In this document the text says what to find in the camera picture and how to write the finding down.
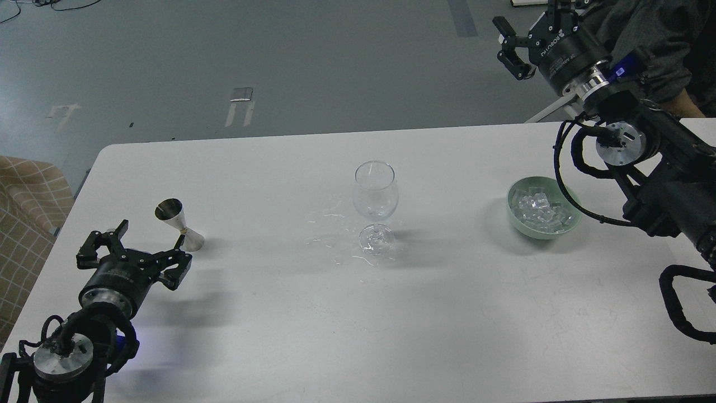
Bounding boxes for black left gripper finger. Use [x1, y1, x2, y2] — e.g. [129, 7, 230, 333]
[76, 219, 129, 269]
[150, 235, 193, 291]

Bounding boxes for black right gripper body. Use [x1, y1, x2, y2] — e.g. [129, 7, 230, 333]
[527, 12, 611, 95]

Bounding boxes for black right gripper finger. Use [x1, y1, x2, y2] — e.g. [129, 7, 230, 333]
[545, 0, 593, 30]
[492, 16, 540, 80]

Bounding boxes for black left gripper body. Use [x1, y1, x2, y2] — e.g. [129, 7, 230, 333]
[78, 252, 161, 320]

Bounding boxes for steel cocktail jigger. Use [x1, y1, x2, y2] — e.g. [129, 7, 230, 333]
[154, 198, 205, 252]

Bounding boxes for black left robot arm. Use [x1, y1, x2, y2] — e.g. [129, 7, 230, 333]
[2, 220, 192, 402]

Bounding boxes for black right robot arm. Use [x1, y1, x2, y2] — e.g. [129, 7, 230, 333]
[493, 1, 715, 344]

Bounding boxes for clear ice cubes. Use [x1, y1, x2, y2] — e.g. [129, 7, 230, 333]
[509, 186, 576, 234]

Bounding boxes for clear wine glass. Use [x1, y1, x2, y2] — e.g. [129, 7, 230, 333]
[352, 161, 399, 256]

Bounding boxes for white office chair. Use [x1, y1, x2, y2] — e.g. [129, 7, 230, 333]
[524, 94, 584, 124]

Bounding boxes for beige checked cloth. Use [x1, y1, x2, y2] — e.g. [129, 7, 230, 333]
[1, 156, 75, 346]

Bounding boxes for seated person in grey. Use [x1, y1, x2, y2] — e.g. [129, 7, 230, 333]
[581, 1, 715, 118]

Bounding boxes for green bowl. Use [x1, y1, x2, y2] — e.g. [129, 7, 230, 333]
[506, 176, 582, 240]

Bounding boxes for black floor cables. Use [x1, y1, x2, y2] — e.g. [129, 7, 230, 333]
[0, 0, 102, 25]

